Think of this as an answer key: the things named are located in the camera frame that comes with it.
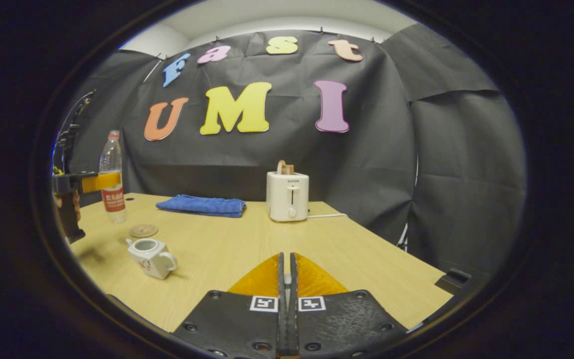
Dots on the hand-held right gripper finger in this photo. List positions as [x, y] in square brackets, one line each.
[281, 309]
[293, 309]

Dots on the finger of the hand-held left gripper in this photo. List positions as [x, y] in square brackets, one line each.
[100, 182]

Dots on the clear water bottle red label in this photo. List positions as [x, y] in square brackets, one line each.
[112, 199]

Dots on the round wooden coaster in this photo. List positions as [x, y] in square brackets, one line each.
[143, 231]

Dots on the white floral teacup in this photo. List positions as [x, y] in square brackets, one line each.
[150, 259]

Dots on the blue folded towel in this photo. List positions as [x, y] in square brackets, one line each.
[202, 205]

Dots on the white toaster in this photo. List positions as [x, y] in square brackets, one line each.
[287, 197]

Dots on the toast slice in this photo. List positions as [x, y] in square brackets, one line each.
[285, 168]

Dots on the black backdrop cloth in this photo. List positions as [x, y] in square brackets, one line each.
[292, 149]

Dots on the small black box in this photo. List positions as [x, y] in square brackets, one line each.
[454, 281]

